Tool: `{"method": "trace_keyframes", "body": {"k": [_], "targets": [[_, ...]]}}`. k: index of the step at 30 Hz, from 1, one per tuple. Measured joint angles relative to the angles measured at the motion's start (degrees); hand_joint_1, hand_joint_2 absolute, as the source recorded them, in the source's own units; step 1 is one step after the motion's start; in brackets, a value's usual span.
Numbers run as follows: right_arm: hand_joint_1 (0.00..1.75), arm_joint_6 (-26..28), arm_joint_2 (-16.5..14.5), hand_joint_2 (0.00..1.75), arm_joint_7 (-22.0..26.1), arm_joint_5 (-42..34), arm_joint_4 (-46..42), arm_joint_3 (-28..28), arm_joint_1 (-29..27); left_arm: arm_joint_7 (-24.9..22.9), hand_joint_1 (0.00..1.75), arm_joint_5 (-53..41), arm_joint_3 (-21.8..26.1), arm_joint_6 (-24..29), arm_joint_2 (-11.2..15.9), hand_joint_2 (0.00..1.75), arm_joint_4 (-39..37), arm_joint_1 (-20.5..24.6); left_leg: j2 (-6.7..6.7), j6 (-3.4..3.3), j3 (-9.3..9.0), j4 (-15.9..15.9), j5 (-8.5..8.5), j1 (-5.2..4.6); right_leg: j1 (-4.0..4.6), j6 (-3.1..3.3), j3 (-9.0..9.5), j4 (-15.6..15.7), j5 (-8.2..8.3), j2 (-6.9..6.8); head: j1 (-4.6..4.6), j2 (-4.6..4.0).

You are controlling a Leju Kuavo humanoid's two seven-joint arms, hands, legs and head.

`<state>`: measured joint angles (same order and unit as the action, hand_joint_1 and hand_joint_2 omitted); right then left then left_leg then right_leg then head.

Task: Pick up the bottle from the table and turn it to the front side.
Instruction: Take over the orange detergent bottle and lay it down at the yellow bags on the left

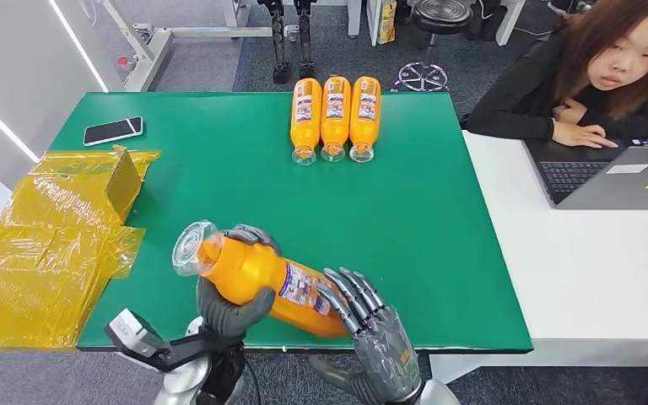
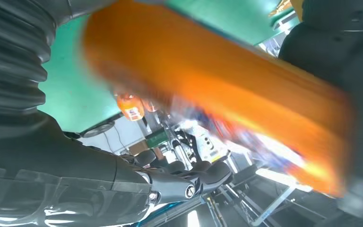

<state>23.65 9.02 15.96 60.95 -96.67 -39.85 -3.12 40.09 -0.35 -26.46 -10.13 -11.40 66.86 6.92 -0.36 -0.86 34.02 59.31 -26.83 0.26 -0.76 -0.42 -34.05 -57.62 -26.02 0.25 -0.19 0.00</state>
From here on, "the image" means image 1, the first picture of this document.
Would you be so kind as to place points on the person's right hand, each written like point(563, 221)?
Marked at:
point(578, 135)

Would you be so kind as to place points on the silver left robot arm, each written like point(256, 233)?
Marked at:
point(212, 374)

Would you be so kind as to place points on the person's left hand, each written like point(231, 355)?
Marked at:
point(569, 112)

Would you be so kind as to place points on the small red knob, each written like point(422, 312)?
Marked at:
point(123, 60)

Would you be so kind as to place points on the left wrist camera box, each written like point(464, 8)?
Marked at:
point(134, 335)

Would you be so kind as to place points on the person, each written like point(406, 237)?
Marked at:
point(525, 95)

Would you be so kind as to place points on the white desk frame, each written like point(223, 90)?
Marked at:
point(508, 19)

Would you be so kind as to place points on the grey laptop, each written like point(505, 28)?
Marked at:
point(614, 184)

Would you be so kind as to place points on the black robot leg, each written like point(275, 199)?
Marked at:
point(278, 39)
point(305, 39)

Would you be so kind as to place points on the yellow film-wrapped cardboard box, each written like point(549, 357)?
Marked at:
point(44, 251)

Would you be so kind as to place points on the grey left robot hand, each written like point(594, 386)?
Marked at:
point(229, 316)

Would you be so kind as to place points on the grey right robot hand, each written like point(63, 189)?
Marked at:
point(382, 346)

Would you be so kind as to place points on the green table mat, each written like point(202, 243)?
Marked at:
point(413, 235)

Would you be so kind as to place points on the black round stool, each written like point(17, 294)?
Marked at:
point(441, 17)

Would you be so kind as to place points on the yellow carton box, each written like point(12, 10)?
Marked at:
point(386, 22)

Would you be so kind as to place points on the black smartphone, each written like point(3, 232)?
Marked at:
point(112, 131)

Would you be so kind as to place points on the white metal stand frame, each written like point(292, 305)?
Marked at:
point(153, 47)

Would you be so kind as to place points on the orange juice bottle clear cap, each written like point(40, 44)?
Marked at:
point(306, 114)
point(251, 274)
point(365, 114)
point(335, 114)

